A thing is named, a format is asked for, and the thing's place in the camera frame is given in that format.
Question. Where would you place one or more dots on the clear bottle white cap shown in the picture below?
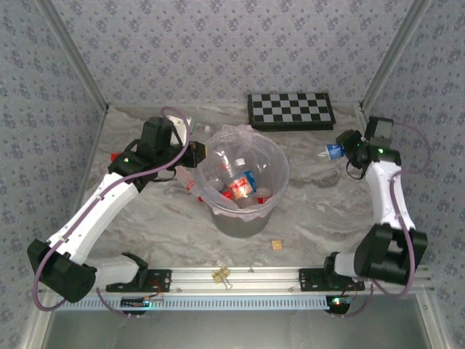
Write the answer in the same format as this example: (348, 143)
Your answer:
(207, 128)

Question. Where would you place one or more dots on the red label plastic bottle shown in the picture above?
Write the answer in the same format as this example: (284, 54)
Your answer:
(244, 187)

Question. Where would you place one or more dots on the small white bottle red label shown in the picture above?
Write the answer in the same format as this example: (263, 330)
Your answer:
(262, 194)

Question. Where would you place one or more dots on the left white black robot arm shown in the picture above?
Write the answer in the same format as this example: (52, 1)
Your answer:
(91, 218)

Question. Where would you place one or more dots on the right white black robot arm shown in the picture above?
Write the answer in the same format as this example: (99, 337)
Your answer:
(385, 196)

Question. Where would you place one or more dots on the grey bin with plastic liner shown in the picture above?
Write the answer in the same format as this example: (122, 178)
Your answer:
(239, 214)

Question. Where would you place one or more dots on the grey metal bin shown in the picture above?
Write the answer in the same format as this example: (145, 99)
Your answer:
(241, 227)

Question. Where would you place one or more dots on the red cap piece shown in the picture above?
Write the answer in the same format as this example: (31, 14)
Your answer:
(115, 156)

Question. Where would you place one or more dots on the black white chessboard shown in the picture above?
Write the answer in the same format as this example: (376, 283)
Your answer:
(290, 109)

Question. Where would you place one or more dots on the small yellow square tile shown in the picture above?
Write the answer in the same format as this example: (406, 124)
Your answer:
(276, 245)

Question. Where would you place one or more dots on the tan binder clip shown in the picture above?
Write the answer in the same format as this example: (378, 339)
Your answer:
(219, 275)

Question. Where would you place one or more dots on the small circuit board green LED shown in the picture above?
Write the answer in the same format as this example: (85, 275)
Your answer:
(338, 302)
(136, 302)

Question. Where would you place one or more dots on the grey metal panel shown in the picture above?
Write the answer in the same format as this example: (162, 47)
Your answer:
(236, 331)

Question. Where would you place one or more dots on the aluminium frame post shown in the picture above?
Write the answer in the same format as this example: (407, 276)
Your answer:
(392, 54)
(74, 54)

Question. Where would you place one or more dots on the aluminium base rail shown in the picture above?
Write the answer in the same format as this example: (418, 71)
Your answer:
(254, 280)

